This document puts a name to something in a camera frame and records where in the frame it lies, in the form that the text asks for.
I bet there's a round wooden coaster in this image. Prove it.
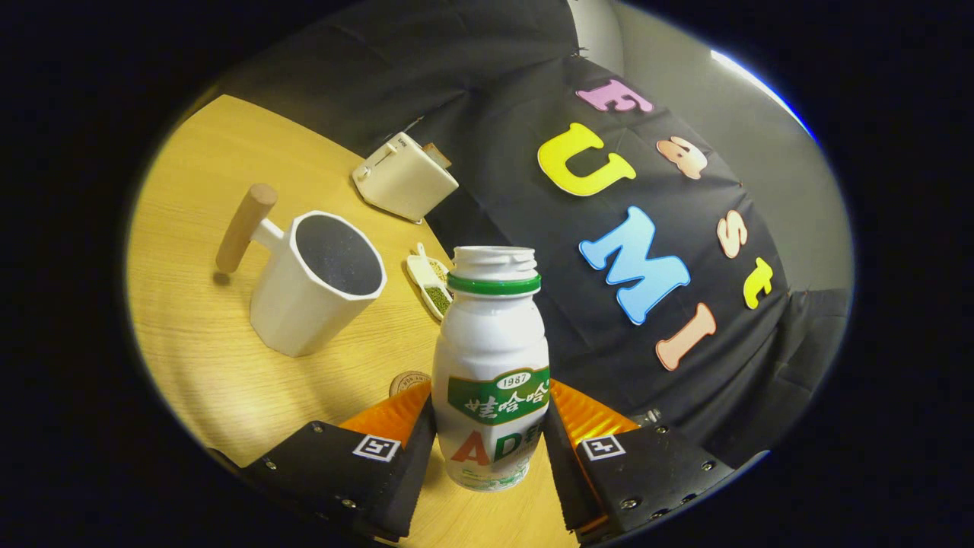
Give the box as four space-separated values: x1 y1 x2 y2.
389 371 432 398

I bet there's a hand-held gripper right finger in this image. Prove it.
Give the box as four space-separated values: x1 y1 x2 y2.
542 379 735 545

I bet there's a white juice bottle green label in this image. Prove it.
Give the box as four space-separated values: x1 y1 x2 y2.
431 245 551 492

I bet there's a white cup wooden handle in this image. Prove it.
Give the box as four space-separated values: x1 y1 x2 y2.
215 183 388 358

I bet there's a black backdrop cloth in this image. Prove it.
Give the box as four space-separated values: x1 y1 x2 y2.
213 0 853 469

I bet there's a cream toaster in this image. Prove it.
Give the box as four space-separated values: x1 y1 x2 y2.
352 132 460 225

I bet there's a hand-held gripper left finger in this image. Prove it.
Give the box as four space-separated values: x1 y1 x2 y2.
209 381 438 543

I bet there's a wooden table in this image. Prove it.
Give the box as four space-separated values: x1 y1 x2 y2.
126 94 579 548

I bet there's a white divided bean tray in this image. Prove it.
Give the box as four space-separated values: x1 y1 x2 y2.
406 242 455 322

